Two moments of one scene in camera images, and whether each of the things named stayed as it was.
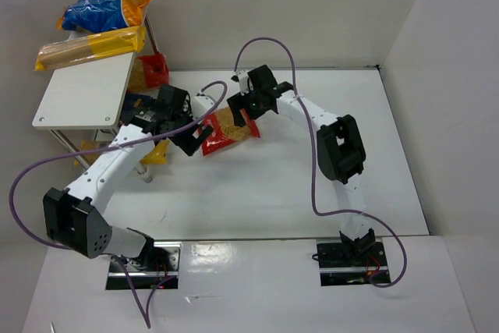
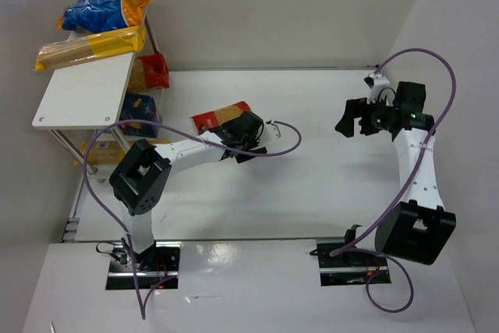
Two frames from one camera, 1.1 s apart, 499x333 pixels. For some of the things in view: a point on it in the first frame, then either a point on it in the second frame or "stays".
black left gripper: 186,138 to 232,130
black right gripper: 247,103 to 363,118
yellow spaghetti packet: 100,46 stays
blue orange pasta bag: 104,11 stays
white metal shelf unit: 89,95 stays
